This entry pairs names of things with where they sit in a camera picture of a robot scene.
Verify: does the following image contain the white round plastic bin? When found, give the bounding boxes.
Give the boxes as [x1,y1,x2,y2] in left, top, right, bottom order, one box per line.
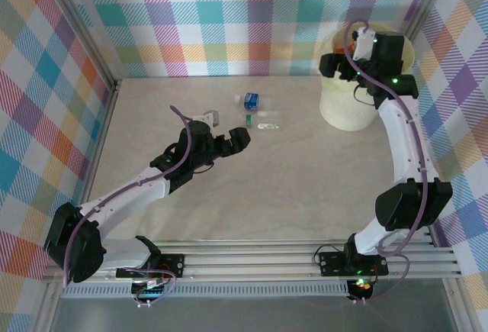
[318,22,416,132]

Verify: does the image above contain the clear bottle with blue label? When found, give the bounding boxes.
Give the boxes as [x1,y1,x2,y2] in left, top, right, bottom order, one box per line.
[234,92,275,111]

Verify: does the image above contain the colourful plaid backdrop panel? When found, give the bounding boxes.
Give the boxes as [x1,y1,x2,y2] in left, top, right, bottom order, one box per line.
[396,0,488,332]
[0,0,115,332]
[49,0,443,79]

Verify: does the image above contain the control circuit board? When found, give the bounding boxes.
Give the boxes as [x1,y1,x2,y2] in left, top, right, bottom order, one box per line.
[349,277,374,299]
[131,279,169,303]

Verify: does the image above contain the grey metal plate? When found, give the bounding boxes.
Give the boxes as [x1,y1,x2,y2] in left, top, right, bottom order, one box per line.
[47,296,458,332]

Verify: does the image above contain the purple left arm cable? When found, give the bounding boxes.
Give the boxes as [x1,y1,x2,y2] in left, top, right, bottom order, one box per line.
[63,105,192,308]

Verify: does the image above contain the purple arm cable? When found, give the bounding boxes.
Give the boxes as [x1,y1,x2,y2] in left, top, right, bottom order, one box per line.
[344,21,429,305]
[63,105,192,308]

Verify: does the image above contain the aluminium frame post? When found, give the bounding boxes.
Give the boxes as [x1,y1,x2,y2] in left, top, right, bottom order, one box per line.
[36,0,123,89]
[402,0,458,39]

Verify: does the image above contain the aluminium table side rail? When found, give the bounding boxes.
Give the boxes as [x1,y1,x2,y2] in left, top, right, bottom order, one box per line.
[407,110,474,332]
[32,79,123,332]

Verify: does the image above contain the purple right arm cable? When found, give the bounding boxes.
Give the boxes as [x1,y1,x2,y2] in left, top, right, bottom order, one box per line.
[344,21,429,305]

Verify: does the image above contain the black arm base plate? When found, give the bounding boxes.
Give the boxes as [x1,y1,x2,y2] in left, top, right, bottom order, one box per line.
[116,253,187,280]
[319,250,390,276]

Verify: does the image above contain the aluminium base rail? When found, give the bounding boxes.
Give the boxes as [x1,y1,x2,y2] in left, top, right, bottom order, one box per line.
[41,247,464,283]

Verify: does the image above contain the grey slotted cable duct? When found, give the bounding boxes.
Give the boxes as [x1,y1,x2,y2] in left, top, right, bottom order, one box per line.
[60,284,351,299]

